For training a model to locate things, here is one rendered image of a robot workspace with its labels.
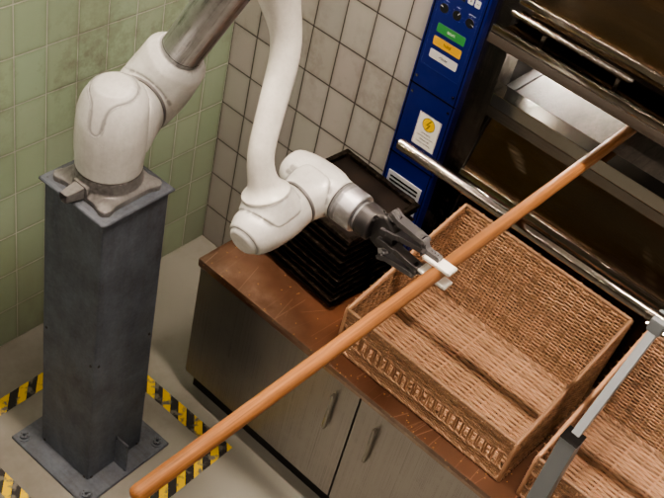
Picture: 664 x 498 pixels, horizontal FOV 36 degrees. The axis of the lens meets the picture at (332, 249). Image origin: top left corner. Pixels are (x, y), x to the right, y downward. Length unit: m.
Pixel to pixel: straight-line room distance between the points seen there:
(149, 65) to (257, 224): 0.51
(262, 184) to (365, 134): 1.02
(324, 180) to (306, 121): 1.04
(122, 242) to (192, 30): 0.52
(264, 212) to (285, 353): 0.82
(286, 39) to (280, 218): 0.35
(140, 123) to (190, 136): 1.15
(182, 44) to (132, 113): 0.19
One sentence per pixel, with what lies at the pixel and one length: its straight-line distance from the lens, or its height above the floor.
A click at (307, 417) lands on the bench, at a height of 0.33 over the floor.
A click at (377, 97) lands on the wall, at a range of 2.96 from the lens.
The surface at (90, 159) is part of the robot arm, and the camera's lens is 2.31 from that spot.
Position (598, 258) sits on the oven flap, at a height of 0.95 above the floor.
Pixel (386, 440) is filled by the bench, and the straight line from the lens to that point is 2.70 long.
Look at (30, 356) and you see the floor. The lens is 3.38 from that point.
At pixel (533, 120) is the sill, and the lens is 2.67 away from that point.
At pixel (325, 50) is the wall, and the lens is 3.04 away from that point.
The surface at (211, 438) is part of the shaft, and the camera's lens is 1.70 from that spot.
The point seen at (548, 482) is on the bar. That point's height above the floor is 0.81.
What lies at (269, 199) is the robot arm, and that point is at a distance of 2.06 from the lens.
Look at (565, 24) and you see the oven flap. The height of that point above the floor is 1.47.
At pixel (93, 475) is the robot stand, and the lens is 3.10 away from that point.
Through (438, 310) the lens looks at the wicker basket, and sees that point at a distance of 2.91.
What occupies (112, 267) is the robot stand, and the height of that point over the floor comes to 0.84.
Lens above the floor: 2.57
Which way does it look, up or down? 42 degrees down
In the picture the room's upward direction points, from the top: 15 degrees clockwise
